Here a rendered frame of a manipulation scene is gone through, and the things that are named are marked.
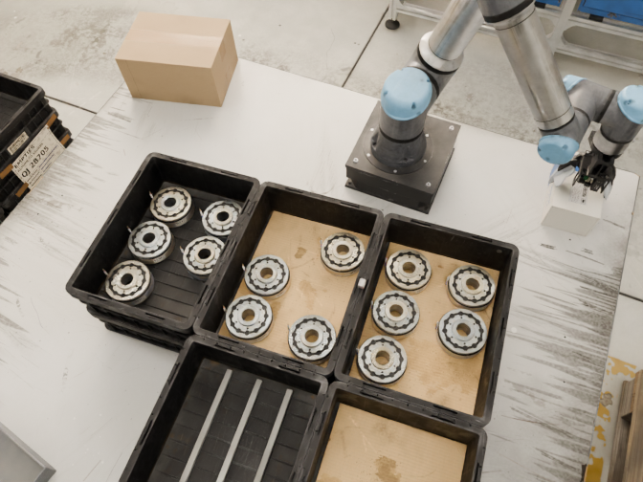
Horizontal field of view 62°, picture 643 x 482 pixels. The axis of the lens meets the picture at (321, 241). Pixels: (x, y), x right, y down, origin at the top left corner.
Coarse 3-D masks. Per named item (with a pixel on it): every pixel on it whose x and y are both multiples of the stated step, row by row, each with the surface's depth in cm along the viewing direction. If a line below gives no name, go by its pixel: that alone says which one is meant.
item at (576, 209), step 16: (560, 192) 138; (576, 192) 138; (592, 192) 138; (544, 208) 144; (560, 208) 136; (576, 208) 136; (592, 208) 136; (544, 224) 143; (560, 224) 141; (576, 224) 139; (592, 224) 137
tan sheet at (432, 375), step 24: (384, 264) 125; (432, 264) 124; (456, 264) 124; (384, 288) 122; (432, 288) 121; (432, 312) 118; (480, 312) 118; (432, 336) 116; (384, 360) 113; (408, 360) 113; (432, 360) 113; (456, 360) 113; (480, 360) 113; (408, 384) 111; (432, 384) 110; (456, 384) 110; (456, 408) 108
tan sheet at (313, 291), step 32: (288, 224) 131; (320, 224) 131; (256, 256) 127; (288, 256) 127; (320, 256) 126; (288, 288) 122; (320, 288) 122; (352, 288) 122; (224, 320) 119; (288, 320) 118; (288, 352) 115
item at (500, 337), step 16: (384, 224) 119; (416, 224) 118; (432, 224) 118; (480, 240) 116; (496, 240) 116; (512, 256) 114; (368, 272) 113; (512, 272) 112; (512, 288) 110; (352, 320) 107; (352, 336) 106; (496, 352) 103; (336, 368) 103; (496, 368) 102; (352, 384) 101; (496, 384) 100; (400, 400) 99; (416, 400) 99; (464, 416) 97
